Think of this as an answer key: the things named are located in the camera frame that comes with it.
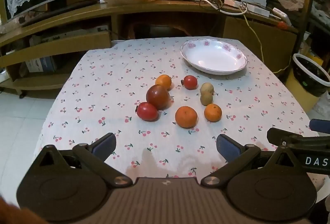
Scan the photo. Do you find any small red tomato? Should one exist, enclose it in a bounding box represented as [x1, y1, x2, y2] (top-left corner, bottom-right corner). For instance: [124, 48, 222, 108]
[181, 75, 198, 90]

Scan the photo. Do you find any wooden TV cabinet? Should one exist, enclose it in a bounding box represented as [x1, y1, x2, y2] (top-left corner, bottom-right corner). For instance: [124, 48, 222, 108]
[1, 0, 298, 95]

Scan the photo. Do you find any black waste bin white rim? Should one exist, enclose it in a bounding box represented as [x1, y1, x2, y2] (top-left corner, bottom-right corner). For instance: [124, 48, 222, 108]
[292, 53, 329, 97]

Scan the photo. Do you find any white adapter box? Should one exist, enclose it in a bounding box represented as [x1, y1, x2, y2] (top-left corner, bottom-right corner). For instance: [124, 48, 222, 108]
[272, 7, 292, 26]

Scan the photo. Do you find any white floral plate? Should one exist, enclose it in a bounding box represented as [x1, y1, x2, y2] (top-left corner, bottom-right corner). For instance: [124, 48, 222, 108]
[180, 38, 248, 76]

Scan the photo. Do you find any large dark red tomato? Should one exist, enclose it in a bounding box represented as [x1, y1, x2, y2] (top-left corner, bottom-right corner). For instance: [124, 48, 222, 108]
[146, 84, 170, 110]

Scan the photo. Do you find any white power cable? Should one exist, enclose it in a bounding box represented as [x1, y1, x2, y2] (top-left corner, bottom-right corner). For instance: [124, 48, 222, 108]
[200, 0, 249, 16]

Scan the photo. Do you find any tan longan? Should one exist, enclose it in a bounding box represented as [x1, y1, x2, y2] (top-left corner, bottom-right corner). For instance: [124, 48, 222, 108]
[200, 92, 213, 106]
[200, 82, 214, 95]

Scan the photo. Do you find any small red object on cabinet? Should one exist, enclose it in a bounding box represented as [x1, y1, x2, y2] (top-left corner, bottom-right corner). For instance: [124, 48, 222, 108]
[277, 21, 288, 30]

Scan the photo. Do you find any small orange tangerine back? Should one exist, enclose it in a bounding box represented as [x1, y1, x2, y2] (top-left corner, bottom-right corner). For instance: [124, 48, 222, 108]
[155, 74, 172, 91]

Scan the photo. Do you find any white power strip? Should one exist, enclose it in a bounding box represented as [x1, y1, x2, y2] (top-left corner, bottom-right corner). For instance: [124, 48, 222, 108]
[224, 0, 270, 17]

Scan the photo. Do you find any cherry print tablecloth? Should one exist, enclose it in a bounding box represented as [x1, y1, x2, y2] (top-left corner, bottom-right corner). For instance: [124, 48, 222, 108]
[35, 38, 316, 179]

